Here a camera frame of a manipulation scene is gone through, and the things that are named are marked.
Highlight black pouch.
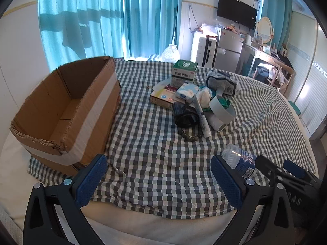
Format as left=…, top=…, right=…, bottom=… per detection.
left=173, top=102, right=200, bottom=128

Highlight round white mirror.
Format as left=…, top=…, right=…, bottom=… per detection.
left=257, top=17, right=273, bottom=44

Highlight silver foil packet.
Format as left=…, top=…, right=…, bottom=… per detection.
left=206, top=71, right=238, bottom=96

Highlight blue white tissue packet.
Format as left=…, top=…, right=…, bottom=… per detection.
left=176, top=84, right=200, bottom=101

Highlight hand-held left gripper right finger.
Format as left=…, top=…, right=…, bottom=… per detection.
left=211, top=155, right=299, bottom=245

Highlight large clear water jug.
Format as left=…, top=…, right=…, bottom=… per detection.
left=160, top=44, right=180, bottom=63

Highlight flat white orange medicine box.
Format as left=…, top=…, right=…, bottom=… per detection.
left=150, top=85, right=184, bottom=110

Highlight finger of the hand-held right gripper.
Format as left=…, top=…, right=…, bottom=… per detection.
left=255, top=155, right=302, bottom=188
left=283, top=159, right=321, bottom=184

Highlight white bed mattress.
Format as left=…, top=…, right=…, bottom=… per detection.
left=0, top=131, right=241, bottom=245

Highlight white printed tube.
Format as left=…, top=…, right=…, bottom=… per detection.
left=193, top=98, right=211, bottom=138

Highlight light teal sheer curtain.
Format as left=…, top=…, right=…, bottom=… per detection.
left=38, top=0, right=127, bottom=62

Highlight narrow teal curtain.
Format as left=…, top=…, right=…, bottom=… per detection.
left=261, top=0, right=293, bottom=46

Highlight silver fridge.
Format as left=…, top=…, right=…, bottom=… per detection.
left=214, top=28, right=244, bottom=69

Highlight green white medicine box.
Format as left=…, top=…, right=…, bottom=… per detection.
left=171, top=59, right=198, bottom=88

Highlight green bead bracelet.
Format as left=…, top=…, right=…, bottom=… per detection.
left=180, top=130, right=205, bottom=141

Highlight plastic bags on suitcase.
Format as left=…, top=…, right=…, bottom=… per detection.
left=200, top=23, right=220, bottom=35

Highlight wooden chair with clothes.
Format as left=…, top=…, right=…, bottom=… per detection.
left=255, top=62, right=285, bottom=88

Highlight pale flat box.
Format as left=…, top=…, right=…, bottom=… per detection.
left=153, top=80, right=174, bottom=91

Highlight wooden desk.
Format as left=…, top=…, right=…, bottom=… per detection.
left=245, top=43, right=295, bottom=92

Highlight grey white checkered cloth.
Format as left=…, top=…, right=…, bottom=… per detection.
left=28, top=60, right=320, bottom=220

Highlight black wall television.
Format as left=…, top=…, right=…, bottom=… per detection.
left=217, top=0, right=258, bottom=30

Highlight brown cardboard box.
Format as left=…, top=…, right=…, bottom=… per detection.
left=10, top=56, right=122, bottom=176

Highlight white tape roll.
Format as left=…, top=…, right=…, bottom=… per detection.
left=209, top=94, right=235, bottom=124

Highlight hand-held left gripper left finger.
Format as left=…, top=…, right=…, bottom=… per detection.
left=23, top=154, right=108, bottom=245

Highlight white tissue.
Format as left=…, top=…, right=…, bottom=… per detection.
left=197, top=87, right=212, bottom=110

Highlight clear plastic water bottle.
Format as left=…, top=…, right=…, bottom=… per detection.
left=220, top=144, right=257, bottom=179

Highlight white suitcase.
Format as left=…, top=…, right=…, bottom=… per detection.
left=190, top=32, right=210, bottom=67

